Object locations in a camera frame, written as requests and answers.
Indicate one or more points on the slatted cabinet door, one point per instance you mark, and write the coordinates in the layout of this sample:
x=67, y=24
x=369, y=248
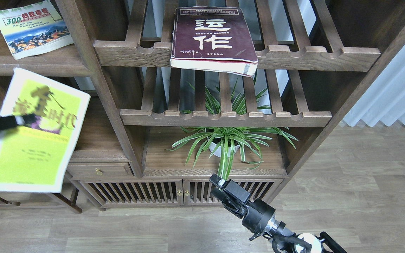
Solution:
x=135, y=193
x=199, y=192

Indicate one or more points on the dark wooden bookshelf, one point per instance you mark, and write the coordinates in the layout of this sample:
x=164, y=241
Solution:
x=313, y=78

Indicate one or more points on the small wooden drawer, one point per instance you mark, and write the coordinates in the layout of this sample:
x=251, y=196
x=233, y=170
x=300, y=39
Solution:
x=84, y=170

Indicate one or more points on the white pleated curtain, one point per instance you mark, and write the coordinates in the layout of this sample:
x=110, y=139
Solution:
x=384, y=101

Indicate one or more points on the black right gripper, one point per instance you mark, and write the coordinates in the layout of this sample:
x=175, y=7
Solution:
x=255, y=215

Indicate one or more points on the white plant pot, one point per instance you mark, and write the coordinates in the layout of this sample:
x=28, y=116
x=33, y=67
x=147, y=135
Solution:
x=218, y=150

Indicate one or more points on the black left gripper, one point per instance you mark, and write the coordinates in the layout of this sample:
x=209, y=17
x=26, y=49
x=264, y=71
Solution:
x=13, y=121

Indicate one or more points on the yellow cover book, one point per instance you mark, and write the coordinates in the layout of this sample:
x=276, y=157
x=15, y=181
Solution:
x=34, y=158

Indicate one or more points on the brass drawer knob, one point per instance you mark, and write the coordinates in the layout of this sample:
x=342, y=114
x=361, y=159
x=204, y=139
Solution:
x=98, y=172

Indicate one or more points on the maroon book white characters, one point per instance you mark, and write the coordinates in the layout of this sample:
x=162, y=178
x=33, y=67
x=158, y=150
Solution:
x=213, y=39

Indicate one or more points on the left slatted cabinet door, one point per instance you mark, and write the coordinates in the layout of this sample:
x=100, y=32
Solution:
x=135, y=193

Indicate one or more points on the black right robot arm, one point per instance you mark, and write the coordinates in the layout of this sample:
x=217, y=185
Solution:
x=284, y=240

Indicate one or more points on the right slatted cabinet door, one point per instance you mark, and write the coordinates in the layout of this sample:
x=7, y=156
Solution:
x=199, y=192

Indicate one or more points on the green spider plant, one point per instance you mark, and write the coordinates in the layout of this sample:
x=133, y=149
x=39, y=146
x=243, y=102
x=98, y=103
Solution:
x=229, y=140

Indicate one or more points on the colourful 300 paperback book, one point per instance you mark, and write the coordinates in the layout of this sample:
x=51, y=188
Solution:
x=33, y=29

